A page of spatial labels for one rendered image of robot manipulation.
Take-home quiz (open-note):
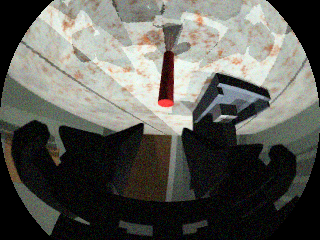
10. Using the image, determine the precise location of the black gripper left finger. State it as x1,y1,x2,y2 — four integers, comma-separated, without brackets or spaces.
59,123,144,196

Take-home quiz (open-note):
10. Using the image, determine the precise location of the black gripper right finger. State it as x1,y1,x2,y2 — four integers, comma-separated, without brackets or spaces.
181,128,264,200

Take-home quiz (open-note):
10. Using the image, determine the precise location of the dark red peg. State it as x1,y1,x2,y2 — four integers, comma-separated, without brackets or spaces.
157,51,175,107

